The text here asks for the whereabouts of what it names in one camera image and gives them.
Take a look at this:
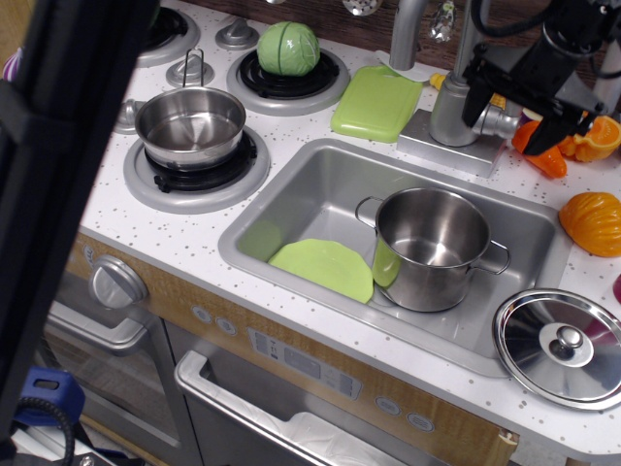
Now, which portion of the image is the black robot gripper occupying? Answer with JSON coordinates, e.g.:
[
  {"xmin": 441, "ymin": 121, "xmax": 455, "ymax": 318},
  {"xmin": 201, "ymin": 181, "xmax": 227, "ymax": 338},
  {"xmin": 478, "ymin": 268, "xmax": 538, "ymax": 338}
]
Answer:
[{"xmin": 462, "ymin": 1, "xmax": 606, "ymax": 155}]

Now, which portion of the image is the silver faucet lever handle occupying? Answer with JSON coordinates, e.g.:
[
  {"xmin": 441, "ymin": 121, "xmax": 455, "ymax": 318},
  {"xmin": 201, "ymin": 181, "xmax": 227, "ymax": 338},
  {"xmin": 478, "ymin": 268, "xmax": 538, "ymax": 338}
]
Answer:
[{"xmin": 473, "ymin": 101, "xmax": 522, "ymax": 140}]

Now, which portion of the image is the purple toy eggplant slice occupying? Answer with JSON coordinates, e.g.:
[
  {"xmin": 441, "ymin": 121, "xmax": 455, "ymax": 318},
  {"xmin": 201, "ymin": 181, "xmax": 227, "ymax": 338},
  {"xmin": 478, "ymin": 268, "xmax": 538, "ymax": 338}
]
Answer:
[{"xmin": 520, "ymin": 108, "xmax": 542, "ymax": 124}]

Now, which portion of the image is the yellow toy corn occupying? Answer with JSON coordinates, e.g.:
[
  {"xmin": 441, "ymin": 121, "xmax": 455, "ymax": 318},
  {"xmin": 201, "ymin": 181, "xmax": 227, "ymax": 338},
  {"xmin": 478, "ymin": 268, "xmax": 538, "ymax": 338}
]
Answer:
[{"xmin": 489, "ymin": 93, "xmax": 507, "ymax": 110}]

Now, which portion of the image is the orange toy carrot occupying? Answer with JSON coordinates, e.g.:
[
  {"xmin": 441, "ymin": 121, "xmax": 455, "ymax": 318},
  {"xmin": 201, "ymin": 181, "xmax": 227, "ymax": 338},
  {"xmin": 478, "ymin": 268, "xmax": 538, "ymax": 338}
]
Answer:
[{"xmin": 511, "ymin": 120, "xmax": 568, "ymax": 179}]

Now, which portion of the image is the silver toy faucet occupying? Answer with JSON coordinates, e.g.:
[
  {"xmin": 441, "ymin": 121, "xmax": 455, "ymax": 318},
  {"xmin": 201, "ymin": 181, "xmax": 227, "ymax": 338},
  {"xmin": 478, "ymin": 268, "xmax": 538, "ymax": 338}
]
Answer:
[{"xmin": 389, "ymin": 0, "xmax": 506, "ymax": 178}]

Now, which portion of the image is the orange toy pepper half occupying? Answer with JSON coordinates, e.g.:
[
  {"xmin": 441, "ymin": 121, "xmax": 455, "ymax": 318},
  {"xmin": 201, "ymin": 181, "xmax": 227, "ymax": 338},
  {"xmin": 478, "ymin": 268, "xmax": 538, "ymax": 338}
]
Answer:
[{"xmin": 559, "ymin": 116, "xmax": 620, "ymax": 162}]

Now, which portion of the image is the hanging silver utensil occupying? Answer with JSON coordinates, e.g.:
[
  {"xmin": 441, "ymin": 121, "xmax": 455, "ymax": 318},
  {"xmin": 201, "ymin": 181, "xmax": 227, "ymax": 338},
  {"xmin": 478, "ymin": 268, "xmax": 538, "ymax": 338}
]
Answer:
[{"xmin": 429, "ymin": 0, "xmax": 457, "ymax": 43}]

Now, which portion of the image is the orange toy pumpkin half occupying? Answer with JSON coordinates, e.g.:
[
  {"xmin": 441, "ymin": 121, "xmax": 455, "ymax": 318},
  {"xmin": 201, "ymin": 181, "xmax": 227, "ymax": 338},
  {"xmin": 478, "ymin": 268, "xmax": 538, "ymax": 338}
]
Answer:
[{"xmin": 559, "ymin": 192, "xmax": 620, "ymax": 257}]

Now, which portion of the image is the green plastic cutting board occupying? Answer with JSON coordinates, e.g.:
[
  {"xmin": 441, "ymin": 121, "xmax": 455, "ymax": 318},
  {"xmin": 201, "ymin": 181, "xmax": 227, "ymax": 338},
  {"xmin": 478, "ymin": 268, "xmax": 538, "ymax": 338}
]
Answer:
[{"xmin": 330, "ymin": 65, "xmax": 423, "ymax": 144}]

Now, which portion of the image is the tall stainless steel pot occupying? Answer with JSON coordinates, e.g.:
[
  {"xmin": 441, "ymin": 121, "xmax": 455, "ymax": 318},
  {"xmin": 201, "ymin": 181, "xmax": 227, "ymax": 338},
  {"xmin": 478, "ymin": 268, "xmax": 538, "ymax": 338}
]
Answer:
[{"xmin": 354, "ymin": 187, "xmax": 511, "ymax": 313}]

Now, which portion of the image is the hanging slotted spoon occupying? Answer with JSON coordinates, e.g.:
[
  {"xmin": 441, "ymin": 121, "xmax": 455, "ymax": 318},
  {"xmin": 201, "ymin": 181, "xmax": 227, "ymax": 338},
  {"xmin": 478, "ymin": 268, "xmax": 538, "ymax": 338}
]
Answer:
[{"xmin": 342, "ymin": 0, "xmax": 383, "ymax": 17}]

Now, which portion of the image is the magenta toy at edge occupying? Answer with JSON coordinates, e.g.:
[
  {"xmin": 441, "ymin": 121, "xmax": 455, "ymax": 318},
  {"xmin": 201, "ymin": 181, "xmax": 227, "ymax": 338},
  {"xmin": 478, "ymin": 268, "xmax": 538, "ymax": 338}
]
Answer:
[{"xmin": 612, "ymin": 276, "xmax": 621, "ymax": 303}]

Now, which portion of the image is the grey toy sink basin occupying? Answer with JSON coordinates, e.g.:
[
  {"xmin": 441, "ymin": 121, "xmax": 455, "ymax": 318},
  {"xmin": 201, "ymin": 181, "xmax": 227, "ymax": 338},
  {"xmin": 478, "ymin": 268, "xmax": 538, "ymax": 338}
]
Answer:
[{"xmin": 218, "ymin": 139, "xmax": 572, "ymax": 378}]

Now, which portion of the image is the green toy cabbage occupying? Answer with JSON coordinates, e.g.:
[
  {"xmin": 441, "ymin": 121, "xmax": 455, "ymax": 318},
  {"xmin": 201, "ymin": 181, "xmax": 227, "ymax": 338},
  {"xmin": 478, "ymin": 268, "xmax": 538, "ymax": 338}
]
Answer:
[{"xmin": 257, "ymin": 21, "xmax": 321, "ymax": 77}]

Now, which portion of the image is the stainless steel pot lid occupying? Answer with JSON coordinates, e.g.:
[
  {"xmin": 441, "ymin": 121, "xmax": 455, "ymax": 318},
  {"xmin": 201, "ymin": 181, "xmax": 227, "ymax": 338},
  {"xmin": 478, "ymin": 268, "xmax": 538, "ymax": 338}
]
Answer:
[{"xmin": 492, "ymin": 288, "xmax": 620, "ymax": 411}]

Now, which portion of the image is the green plastic plate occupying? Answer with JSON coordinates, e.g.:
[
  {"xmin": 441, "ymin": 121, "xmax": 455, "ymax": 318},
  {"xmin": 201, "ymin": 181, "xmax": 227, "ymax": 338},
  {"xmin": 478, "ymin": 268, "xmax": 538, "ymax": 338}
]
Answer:
[{"xmin": 268, "ymin": 239, "xmax": 375, "ymax": 304}]

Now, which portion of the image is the back stove burner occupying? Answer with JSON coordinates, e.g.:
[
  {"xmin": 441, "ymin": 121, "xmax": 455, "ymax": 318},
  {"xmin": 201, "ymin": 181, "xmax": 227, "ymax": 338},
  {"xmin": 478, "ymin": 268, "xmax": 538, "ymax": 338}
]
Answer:
[{"xmin": 226, "ymin": 50, "xmax": 350, "ymax": 117}]

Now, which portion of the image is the stove burner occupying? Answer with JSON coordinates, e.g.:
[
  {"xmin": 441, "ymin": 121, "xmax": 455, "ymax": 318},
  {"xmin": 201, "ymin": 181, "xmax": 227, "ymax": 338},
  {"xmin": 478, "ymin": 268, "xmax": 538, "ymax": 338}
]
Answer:
[
  {"xmin": 123, "ymin": 128, "xmax": 271, "ymax": 215},
  {"xmin": 226, "ymin": 50, "xmax": 350, "ymax": 117},
  {"xmin": 137, "ymin": 7, "xmax": 200, "ymax": 68}
]

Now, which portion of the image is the silver stove knob back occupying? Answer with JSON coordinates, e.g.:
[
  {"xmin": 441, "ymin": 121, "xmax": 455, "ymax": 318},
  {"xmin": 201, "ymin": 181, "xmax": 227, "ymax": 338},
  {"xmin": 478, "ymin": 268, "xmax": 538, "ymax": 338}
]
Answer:
[{"xmin": 215, "ymin": 18, "xmax": 259, "ymax": 50}]

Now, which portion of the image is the silver stove knob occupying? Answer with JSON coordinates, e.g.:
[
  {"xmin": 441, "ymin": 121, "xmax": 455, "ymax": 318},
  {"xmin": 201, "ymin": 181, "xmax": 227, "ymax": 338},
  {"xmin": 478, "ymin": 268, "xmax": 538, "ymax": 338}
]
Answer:
[
  {"xmin": 215, "ymin": 18, "xmax": 259, "ymax": 50},
  {"xmin": 114, "ymin": 99, "xmax": 145, "ymax": 135},
  {"xmin": 165, "ymin": 53, "xmax": 214, "ymax": 87}
]

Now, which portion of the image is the small stainless steel saucepan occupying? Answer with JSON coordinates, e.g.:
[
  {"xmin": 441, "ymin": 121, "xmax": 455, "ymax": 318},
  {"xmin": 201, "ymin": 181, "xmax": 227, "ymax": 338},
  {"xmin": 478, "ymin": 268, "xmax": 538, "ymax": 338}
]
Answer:
[{"xmin": 135, "ymin": 49, "xmax": 246, "ymax": 171}]

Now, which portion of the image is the silver stove knob middle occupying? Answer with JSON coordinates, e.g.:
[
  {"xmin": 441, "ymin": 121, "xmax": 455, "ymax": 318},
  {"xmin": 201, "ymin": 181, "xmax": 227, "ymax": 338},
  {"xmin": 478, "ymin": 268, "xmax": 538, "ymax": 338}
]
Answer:
[{"xmin": 165, "ymin": 53, "xmax": 214, "ymax": 87}]

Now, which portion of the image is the front stove burner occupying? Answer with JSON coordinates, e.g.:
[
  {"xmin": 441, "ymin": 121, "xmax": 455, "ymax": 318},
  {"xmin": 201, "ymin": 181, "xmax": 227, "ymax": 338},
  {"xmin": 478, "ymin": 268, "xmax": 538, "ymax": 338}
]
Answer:
[{"xmin": 123, "ymin": 128, "xmax": 271, "ymax": 215}]

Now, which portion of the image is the far left stove burner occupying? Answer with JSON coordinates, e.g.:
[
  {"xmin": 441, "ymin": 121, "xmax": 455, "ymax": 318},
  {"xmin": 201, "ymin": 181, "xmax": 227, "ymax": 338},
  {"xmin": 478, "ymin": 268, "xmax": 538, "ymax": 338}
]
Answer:
[{"xmin": 137, "ymin": 7, "xmax": 200, "ymax": 68}]

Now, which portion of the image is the silver stove knob left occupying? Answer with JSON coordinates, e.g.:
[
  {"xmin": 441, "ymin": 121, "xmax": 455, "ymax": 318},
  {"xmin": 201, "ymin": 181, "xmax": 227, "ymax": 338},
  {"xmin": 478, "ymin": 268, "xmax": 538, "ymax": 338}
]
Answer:
[{"xmin": 114, "ymin": 99, "xmax": 145, "ymax": 135}]

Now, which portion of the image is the silver oven dial knob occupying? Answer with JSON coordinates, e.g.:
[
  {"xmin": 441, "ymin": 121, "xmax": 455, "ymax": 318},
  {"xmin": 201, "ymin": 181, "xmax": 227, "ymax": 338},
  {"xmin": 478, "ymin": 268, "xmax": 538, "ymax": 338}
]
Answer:
[{"xmin": 88, "ymin": 254, "xmax": 148, "ymax": 310}]

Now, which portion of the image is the purple striped toy onion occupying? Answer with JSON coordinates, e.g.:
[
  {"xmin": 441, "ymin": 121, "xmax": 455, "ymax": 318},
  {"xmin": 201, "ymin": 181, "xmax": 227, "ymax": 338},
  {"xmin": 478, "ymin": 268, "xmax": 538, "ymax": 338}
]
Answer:
[{"xmin": 2, "ymin": 48, "xmax": 23, "ymax": 82}]

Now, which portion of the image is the silver dishwasher door handle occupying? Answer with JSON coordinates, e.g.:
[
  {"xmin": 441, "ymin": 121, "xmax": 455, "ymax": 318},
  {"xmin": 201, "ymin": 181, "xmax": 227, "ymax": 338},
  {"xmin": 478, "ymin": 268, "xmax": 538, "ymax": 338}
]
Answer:
[{"xmin": 174, "ymin": 349, "xmax": 409, "ymax": 466}]

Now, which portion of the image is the silver oven door handle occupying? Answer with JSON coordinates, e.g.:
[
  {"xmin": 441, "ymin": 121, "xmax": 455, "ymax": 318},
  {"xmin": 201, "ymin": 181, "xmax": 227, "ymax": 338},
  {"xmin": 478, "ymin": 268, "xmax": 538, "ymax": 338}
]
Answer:
[{"xmin": 48, "ymin": 302, "xmax": 148, "ymax": 357}]

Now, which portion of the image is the black camera mount frame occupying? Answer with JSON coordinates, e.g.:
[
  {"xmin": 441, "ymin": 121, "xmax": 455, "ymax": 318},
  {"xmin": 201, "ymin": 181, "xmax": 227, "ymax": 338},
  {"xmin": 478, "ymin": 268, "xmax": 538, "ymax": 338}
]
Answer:
[{"xmin": 1, "ymin": 1, "xmax": 157, "ymax": 430}]

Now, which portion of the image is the blue clamp with cable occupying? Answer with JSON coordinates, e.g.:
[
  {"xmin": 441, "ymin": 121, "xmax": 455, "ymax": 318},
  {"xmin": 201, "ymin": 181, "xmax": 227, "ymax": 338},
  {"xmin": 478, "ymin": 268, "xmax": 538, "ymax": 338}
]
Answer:
[{"xmin": 12, "ymin": 367, "xmax": 86, "ymax": 466}]

